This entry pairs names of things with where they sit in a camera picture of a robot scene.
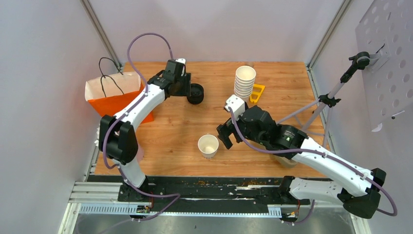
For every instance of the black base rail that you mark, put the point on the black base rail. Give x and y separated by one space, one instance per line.
186 196

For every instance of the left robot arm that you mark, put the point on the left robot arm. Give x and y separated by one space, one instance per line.
117 138

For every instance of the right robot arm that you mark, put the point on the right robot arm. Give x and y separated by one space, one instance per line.
357 189

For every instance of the white perforated panel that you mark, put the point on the white perforated panel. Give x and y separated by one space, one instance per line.
386 32

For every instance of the stack of white paper cups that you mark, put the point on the stack of white paper cups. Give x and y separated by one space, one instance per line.
244 81

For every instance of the brown pulp cup carrier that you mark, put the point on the brown pulp cup carrier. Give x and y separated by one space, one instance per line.
287 163

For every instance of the grey tripod stand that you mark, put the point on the grey tripod stand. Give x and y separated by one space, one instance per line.
360 61

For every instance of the pink cup with packets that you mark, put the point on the pink cup with packets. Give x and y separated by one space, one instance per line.
140 152

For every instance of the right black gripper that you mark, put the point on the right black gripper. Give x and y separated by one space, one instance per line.
225 129

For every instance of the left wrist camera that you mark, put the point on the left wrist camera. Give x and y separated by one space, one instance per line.
176 66

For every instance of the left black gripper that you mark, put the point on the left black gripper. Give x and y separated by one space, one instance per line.
186 91

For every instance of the yellow plastic holder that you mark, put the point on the yellow plastic holder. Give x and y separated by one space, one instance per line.
256 93

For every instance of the orange paper takeout bag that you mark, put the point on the orange paper takeout bag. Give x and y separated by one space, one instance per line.
109 94

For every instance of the stack of black lids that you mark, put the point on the stack of black lids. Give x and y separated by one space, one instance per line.
196 95

